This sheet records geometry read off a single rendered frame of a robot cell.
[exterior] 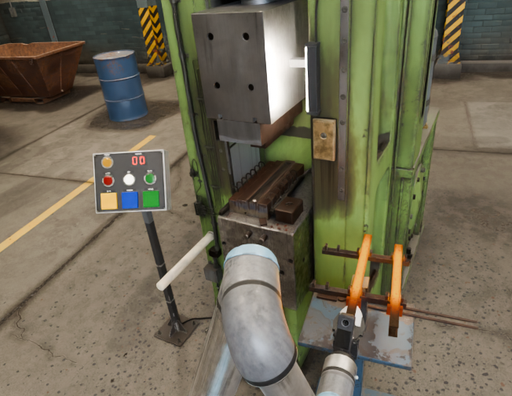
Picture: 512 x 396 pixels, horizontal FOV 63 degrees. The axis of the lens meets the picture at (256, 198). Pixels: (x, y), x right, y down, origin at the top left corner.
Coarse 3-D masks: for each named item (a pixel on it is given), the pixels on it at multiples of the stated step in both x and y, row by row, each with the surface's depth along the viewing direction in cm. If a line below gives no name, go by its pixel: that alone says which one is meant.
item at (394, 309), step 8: (400, 248) 152; (400, 256) 148; (400, 264) 144; (400, 272) 141; (392, 280) 138; (400, 280) 137; (392, 288) 135; (392, 296) 132; (392, 304) 128; (392, 312) 125; (400, 312) 127; (392, 320) 122; (392, 328) 121; (392, 336) 122
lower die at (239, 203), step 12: (264, 168) 213; (276, 168) 209; (288, 168) 206; (300, 168) 207; (252, 180) 203; (264, 180) 200; (276, 180) 196; (240, 192) 193; (252, 192) 190; (264, 192) 187; (276, 192) 188; (240, 204) 187; (252, 204) 183; (264, 204) 180; (264, 216) 183
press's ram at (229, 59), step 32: (288, 0) 160; (224, 32) 148; (256, 32) 143; (288, 32) 158; (224, 64) 155; (256, 64) 149; (288, 64) 162; (224, 96) 162; (256, 96) 155; (288, 96) 168
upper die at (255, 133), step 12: (300, 108) 194; (228, 120) 167; (276, 120) 173; (288, 120) 184; (228, 132) 170; (240, 132) 167; (252, 132) 164; (264, 132) 165; (276, 132) 175; (252, 144) 167
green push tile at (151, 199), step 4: (144, 192) 190; (148, 192) 189; (152, 192) 189; (156, 192) 189; (144, 196) 190; (148, 196) 189; (152, 196) 189; (156, 196) 189; (144, 200) 190; (148, 200) 189; (152, 200) 189; (156, 200) 189; (144, 204) 190; (148, 204) 190; (152, 204) 189; (156, 204) 189
